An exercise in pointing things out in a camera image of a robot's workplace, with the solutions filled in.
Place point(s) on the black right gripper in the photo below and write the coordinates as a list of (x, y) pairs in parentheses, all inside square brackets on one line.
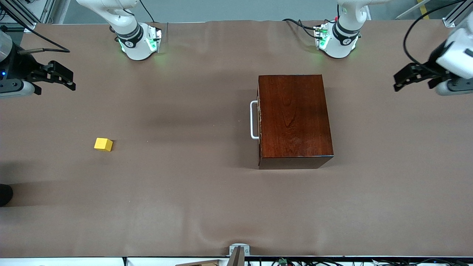
[(23, 65)]

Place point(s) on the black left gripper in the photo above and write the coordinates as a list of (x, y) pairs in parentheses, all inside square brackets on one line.
[(431, 70)]

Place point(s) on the yellow wooden block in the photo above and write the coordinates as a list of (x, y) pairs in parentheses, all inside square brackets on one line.
[(103, 144)]

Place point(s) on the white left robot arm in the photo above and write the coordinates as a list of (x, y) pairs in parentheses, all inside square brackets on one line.
[(342, 37)]

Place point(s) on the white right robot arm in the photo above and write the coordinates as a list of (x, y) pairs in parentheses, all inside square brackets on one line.
[(133, 40)]

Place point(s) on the dark brown wooden cabinet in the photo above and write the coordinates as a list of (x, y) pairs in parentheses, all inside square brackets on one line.
[(295, 118)]

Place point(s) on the black round object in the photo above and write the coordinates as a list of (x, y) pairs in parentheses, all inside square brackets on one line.
[(5, 195)]

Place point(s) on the brown table cloth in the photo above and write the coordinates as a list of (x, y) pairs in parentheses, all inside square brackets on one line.
[(184, 192)]

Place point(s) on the light wooden plank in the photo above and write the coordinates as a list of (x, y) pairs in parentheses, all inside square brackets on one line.
[(201, 263)]

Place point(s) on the aluminium frame profile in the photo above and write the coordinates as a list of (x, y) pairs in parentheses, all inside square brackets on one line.
[(47, 11), (456, 16)]

